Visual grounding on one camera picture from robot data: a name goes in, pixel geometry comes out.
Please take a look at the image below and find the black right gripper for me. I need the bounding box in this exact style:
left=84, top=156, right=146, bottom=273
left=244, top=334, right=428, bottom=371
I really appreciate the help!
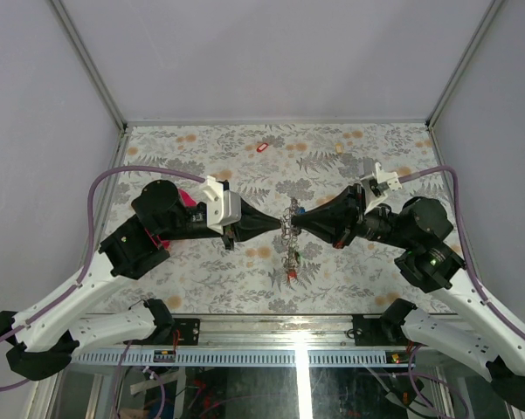
left=292, top=182, right=415, bottom=249

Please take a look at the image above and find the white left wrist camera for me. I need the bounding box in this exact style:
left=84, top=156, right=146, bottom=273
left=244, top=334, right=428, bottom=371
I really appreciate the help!
left=199, top=175, right=242, bottom=235

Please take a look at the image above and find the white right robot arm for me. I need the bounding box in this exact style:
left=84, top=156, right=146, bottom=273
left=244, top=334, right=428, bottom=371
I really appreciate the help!
left=292, top=184, right=525, bottom=412

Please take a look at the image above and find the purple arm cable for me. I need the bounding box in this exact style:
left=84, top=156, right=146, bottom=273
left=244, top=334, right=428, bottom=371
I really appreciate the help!
left=397, top=164, right=525, bottom=419
left=0, top=165, right=207, bottom=392

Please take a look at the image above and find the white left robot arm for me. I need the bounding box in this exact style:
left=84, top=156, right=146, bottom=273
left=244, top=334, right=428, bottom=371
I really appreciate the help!
left=0, top=177, right=280, bottom=381

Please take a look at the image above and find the aluminium front rail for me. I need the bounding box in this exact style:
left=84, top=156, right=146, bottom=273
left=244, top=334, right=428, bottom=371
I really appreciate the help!
left=72, top=314, right=413, bottom=367

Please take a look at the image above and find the red key tag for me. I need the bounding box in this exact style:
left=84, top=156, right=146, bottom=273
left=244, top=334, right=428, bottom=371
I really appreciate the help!
left=256, top=142, right=268, bottom=153

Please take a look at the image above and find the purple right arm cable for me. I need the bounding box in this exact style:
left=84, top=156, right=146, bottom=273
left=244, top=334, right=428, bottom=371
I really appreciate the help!
left=397, top=164, right=525, bottom=419

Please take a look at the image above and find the large metal keyring with keys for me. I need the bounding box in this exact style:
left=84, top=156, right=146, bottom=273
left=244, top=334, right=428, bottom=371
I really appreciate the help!
left=280, top=197, right=304, bottom=285

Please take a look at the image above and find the crumpled pink cloth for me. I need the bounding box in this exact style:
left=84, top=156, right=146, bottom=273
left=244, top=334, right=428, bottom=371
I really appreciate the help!
left=145, top=184, right=196, bottom=251

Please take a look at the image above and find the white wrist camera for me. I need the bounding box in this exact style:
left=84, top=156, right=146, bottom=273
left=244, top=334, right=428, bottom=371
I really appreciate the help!
left=199, top=175, right=242, bottom=235
left=359, top=158, right=402, bottom=214

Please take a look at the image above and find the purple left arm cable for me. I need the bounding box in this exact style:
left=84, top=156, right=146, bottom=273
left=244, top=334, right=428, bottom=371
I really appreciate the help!
left=0, top=165, right=207, bottom=392

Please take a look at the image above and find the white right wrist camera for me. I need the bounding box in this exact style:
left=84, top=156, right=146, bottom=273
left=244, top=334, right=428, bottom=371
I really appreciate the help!
left=359, top=158, right=402, bottom=214

